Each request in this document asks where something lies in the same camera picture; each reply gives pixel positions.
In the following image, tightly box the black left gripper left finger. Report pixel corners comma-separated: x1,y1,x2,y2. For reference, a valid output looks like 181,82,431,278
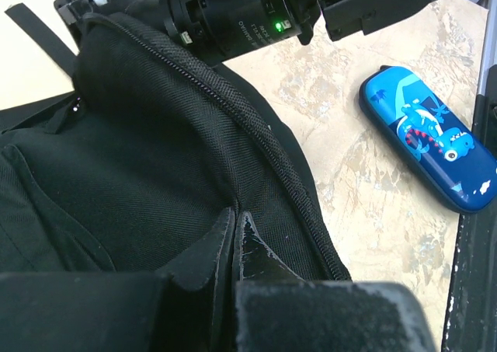
155,208,235,351

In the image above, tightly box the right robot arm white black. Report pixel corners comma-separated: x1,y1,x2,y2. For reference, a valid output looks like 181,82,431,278
54,0,433,351

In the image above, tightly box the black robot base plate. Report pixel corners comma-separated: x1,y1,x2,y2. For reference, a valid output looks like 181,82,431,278
440,91,497,352

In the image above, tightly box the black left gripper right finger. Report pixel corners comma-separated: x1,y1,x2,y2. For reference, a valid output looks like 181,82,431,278
232,212,305,351

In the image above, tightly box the blue shark pencil case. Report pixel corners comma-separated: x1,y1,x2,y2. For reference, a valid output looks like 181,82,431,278
359,65,496,213

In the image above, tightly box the aluminium rail frame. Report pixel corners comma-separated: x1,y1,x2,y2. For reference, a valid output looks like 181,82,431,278
477,0,496,96

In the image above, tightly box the black student backpack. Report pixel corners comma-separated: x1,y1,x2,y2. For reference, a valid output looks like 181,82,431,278
1,13,350,281

